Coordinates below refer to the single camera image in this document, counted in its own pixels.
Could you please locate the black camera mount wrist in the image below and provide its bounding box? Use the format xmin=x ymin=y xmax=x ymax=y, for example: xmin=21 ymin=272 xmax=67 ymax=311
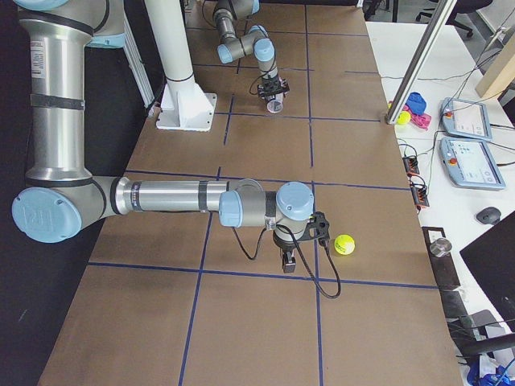
xmin=299 ymin=211 xmax=330 ymax=244

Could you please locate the blue cloth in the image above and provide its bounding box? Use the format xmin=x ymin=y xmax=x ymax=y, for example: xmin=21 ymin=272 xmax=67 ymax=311
xmin=406 ymin=92 xmax=426 ymax=116

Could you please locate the orange black connector board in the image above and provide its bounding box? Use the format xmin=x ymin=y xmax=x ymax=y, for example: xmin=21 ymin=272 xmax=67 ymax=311
xmin=402 ymin=155 xmax=420 ymax=176
xmin=410 ymin=183 xmax=430 ymax=209

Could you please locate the orange black connector board upper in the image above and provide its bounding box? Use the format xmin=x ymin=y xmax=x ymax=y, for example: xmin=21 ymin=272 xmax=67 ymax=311
xmin=402 ymin=155 xmax=420 ymax=176

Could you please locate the black office chair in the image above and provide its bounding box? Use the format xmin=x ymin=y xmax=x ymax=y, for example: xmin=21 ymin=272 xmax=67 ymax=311
xmin=416 ymin=0 xmax=490 ymax=39

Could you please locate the yellow tennis ball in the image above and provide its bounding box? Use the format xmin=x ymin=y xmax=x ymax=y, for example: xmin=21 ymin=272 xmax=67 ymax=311
xmin=334 ymin=234 xmax=356 ymax=256

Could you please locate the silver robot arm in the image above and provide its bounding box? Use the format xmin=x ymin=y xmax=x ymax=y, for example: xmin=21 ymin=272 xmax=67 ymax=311
xmin=212 ymin=1 xmax=290 ymax=113
xmin=11 ymin=1 xmax=327 ymax=274

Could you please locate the black computer mouse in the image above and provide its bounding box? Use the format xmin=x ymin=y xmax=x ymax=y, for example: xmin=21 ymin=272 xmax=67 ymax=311
xmin=476 ymin=207 xmax=501 ymax=225

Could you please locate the silver metal cup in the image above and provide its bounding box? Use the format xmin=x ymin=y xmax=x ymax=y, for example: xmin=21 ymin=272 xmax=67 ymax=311
xmin=429 ymin=237 xmax=452 ymax=257

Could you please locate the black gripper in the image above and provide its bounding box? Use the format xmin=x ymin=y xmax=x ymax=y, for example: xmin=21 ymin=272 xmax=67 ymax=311
xmin=257 ymin=78 xmax=290 ymax=100
xmin=273 ymin=229 xmax=297 ymax=273

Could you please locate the upper teach pendant tablet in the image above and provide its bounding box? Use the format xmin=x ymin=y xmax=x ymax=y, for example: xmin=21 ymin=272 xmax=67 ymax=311
xmin=440 ymin=97 xmax=492 ymax=142

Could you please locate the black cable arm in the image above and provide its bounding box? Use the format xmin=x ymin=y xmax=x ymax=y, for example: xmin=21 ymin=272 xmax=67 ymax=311
xmin=232 ymin=224 xmax=343 ymax=299

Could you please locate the teach pendant tablet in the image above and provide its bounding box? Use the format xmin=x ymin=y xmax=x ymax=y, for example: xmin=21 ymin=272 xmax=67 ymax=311
xmin=440 ymin=97 xmax=492 ymax=142
xmin=439 ymin=137 xmax=506 ymax=191

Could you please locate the white pedestal column base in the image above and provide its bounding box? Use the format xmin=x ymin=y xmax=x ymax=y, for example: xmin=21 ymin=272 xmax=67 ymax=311
xmin=145 ymin=0 xmax=217 ymax=132

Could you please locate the lower teach pendant tablet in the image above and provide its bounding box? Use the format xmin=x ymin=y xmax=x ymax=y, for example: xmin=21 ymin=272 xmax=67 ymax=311
xmin=439 ymin=137 xmax=506 ymax=191

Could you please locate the orange black connector board lower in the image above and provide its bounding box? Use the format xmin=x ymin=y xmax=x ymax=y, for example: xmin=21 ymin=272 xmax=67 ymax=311
xmin=410 ymin=183 xmax=430 ymax=209

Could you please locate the aluminium frame post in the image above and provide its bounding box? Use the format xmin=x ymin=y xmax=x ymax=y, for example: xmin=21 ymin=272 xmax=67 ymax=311
xmin=385 ymin=0 xmax=457 ymax=125

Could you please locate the yellow ball on desk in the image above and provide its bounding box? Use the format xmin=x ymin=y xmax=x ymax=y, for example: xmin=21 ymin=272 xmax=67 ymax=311
xmin=397 ymin=111 xmax=411 ymax=125

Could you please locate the clear tennis ball can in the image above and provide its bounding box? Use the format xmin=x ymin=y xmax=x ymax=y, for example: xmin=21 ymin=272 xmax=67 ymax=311
xmin=266 ymin=96 xmax=283 ymax=113

